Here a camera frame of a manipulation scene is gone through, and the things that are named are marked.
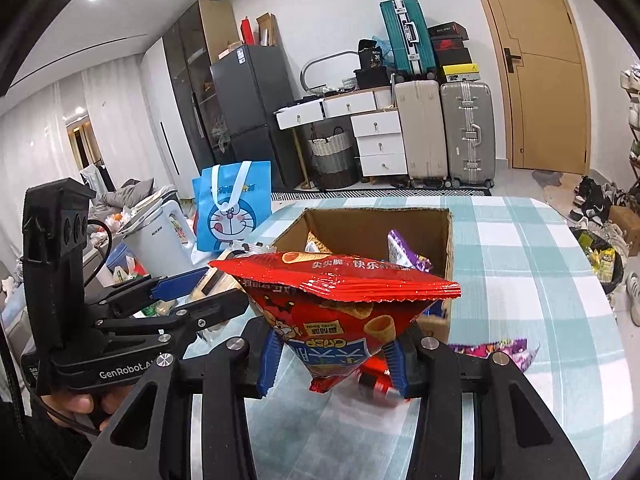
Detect grey floor mat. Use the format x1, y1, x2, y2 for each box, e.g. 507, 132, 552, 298
532, 169, 564, 189

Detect pile of grey clothes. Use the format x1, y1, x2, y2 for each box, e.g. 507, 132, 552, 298
89, 177, 177, 222

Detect teal suitcase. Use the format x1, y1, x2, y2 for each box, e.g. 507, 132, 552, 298
379, 0, 436, 81

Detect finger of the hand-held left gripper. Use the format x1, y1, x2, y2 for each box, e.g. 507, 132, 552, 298
97, 286, 249, 357
85, 266, 212, 322

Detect oval metal mirror frame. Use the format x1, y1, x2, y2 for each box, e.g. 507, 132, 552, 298
301, 50, 359, 99

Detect wooden door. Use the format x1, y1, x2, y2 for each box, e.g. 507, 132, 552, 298
465, 0, 592, 177

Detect black bag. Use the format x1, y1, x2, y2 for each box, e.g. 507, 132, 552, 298
357, 38, 389, 72

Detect blue bucket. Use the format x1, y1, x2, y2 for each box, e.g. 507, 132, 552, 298
106, 242, 132, 282

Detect dark glass cabinet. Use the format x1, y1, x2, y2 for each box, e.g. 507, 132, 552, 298
162, 0, 242, 177

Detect gold shoe rack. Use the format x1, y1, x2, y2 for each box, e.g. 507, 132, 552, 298
627, 125, 640, 188

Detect white curtain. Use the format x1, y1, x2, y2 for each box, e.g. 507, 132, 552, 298
0, 67, 167, 261

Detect woven laundry basket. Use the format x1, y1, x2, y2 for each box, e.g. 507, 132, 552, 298
307, 127, 359, 191

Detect brown cardboard box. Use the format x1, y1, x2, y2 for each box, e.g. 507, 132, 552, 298
199, 0, 242, 62

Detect white wardrobe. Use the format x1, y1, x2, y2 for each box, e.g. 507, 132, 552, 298
139, 37, 202, 187

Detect blue cartoon tote bag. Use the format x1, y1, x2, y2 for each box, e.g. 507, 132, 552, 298
192, 160, 274, 254

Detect black bin with trash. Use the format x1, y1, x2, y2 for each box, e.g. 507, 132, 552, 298
569, 227, 627, 297

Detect black cable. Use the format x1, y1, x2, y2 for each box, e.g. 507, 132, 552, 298
29, 394, 102, 437

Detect silver suitcase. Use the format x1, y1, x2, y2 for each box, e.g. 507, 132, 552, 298
439, 81, 496, 190

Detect red blue cookie packet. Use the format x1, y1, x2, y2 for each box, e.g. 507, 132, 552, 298
359, 360, 402, 397

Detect red cone snack packet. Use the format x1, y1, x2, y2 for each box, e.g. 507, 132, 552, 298
209, 250, 462, 397

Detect red shoe box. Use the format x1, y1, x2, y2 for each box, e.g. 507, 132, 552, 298
430, 37, 469, 54

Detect dark grey refrigerator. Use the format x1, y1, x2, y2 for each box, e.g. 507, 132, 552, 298
209, 44, 302, 192

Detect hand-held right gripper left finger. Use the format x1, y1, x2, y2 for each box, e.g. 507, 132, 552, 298
72, 317, 286, 480

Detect white plastic appliance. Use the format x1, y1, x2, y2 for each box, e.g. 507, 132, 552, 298
119, 200, 194, 282

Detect pile of floor shoes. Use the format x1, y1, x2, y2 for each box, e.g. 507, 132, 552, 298
569, 174, 632, 232

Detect small floor cardboard box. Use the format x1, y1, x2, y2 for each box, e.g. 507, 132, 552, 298
607, 205, 640, 237

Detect white sneaker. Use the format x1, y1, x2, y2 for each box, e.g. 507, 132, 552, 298
625, 272, 640, 327

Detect rows of racked shoes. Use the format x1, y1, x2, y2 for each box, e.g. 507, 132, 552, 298
620, 60, 640, 171

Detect purple snack packet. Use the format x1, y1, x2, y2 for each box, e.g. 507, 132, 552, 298
447, 337, 542, 374
387, 229, 434, 274

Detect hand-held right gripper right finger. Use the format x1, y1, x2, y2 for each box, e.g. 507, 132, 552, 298
385, 324, 597, 480

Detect person's left hand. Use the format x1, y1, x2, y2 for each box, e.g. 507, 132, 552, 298
42, 384, 133, 433

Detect beige suitcase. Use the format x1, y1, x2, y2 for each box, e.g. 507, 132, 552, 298
393, 78, 449, 189

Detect white drawer dresser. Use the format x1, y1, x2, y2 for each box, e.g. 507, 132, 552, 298
274, 87, 407, 179

